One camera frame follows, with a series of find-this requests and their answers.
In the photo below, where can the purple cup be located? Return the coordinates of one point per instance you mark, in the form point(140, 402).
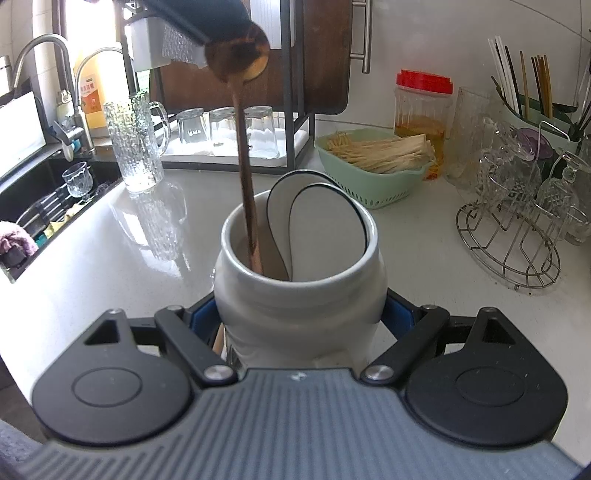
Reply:
point(533, 143)

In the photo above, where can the yellow cloth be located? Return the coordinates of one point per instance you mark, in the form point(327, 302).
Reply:
point(59, 224)

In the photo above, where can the tall clear glass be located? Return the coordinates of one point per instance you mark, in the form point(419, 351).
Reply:
point(466, 138)

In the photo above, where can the small white bottle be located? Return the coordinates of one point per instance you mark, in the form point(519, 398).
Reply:
point(65, 106)

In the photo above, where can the white ceramic spoon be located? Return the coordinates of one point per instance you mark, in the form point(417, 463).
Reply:
point(318, 230)

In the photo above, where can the pink fuzzy cloth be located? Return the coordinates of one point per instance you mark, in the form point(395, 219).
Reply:
point(16, 240)

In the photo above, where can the stemmed crystal glass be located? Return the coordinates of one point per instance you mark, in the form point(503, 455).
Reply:
point(563, 198)

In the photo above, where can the dried noodles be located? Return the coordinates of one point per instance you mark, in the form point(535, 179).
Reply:
point(383, 154)

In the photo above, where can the black dish rack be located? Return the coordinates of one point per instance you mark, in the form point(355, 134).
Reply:
point(290, 138)

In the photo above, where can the brown cutting board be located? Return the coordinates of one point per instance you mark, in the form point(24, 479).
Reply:
point(323, 69)

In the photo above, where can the white plastic caddy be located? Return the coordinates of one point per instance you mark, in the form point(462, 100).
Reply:
point(143, 46)

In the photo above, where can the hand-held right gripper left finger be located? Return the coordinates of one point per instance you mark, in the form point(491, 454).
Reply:
point(203, 323)

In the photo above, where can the white ceramic mug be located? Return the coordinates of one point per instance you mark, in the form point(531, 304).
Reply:
point(300, 304)

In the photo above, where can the clear patterned glass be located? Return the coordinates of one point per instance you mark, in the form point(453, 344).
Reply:
point(508, 170)

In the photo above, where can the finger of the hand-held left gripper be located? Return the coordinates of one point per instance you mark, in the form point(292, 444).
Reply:
point(198, 16)

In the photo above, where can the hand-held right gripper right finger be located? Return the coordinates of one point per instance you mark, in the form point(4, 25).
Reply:
point(396, 318)

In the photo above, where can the green chopstick holder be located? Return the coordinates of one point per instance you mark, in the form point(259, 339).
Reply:
point(521, 124)

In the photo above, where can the green plastic basket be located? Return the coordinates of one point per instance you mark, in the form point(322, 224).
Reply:
point(369, 190)

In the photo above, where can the textured glass mug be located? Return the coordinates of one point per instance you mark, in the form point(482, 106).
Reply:
point(134, 147)

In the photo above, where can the black sink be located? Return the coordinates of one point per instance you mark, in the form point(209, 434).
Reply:
point(27, 184)

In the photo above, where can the white box appliance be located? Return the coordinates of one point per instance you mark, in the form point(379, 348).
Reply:
point(23, 134)

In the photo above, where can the copper spoon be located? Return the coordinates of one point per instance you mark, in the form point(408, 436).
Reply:
point(238, 55)

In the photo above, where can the red-lidded plastic jar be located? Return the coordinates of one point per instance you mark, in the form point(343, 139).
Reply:
point(422, 110)

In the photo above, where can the small footed glass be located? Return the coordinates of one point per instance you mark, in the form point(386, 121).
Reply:
point(78, 182)

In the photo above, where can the tall steel faucet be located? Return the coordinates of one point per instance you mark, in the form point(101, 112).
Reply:
point(41, 40)

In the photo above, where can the upside-down drinking glasses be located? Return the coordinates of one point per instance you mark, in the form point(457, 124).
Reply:
point(277, 162)

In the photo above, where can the yellow oil bottle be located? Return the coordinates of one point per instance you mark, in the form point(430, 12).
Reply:
point(94, 104)

